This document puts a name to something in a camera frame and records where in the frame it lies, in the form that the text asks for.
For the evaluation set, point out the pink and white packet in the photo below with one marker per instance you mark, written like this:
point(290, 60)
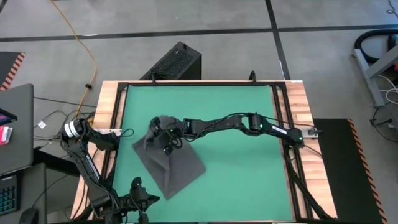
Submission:
point(4, 135)

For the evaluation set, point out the black table clamp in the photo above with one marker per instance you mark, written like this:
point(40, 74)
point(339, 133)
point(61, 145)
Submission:
point(153, 79)
point(252, 77)

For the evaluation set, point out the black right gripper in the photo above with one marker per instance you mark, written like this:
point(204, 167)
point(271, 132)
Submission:
point(172, 132)

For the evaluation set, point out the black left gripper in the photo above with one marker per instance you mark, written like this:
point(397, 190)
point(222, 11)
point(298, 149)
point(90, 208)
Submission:
point(133, 200)

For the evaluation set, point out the black computer tower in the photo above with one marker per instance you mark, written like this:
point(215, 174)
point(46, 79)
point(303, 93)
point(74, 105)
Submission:
point(177, 62)

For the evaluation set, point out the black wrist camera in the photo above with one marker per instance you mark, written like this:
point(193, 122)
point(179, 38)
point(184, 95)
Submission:
point(136, 183)
point(156, 124)

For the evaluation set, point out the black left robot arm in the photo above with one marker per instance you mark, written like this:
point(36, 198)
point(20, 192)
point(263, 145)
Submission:
point(88, 161)

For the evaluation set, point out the small black hazard-striped floor mat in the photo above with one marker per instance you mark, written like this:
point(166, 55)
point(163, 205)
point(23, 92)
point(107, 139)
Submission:
point(7, 67)

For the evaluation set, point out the black metal table frame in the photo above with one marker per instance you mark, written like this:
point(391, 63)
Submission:
point(217, 83)

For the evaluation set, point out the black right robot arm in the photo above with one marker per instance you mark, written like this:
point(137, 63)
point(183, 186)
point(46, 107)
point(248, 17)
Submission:
point(217, 124)

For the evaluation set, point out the black tablet screen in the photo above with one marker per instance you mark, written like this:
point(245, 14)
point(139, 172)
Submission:
point(6, 118)

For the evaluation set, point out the black computer mouse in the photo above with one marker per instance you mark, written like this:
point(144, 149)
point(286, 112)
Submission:
point(28, 217)

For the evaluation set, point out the grey towel with white label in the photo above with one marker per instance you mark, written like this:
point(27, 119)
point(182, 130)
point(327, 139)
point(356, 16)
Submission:
point(180, 168)

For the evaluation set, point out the grey metal stand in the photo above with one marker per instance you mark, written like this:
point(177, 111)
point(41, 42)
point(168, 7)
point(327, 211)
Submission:
point(370, 81)

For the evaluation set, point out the black backlit keyboard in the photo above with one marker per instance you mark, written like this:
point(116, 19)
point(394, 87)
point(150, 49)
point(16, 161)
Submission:
point(9, 196)

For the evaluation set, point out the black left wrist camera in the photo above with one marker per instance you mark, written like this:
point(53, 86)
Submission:
point(136, 183)

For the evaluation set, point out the large black hazard-striped floor mat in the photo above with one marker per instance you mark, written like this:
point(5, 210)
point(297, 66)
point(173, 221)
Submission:
point(342, 171)

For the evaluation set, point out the grey desk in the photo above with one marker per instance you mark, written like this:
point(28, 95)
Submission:
point(34, 186)
point(18, 140)

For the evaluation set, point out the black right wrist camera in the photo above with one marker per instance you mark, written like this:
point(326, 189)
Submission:
point(156, 124)

